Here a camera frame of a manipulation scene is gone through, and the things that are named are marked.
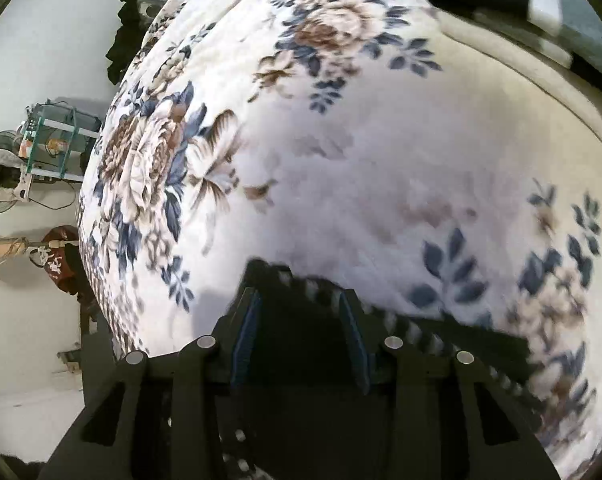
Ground teal storage rack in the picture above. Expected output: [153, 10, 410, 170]
[17, 102, 103, 182]

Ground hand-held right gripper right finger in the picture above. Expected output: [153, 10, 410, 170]
[338, 287, 562, 480]

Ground hanging black clothes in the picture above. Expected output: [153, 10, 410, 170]
[105, 0, 163, 86]

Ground standing fan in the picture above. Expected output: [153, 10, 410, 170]
[0, 130, 33, 217]

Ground dark striped sweater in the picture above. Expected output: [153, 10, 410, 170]
[231, 257, 542, 411]

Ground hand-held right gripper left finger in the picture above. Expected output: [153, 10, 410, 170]
[41, 287, 264, 480]

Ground red printed bag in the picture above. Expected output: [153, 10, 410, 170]
[30, 225, 91, 297]

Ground floral blanket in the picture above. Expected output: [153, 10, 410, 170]
[76, 0, 602, 480]

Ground folded white garment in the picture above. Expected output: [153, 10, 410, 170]
[435, 7, 602, 147]

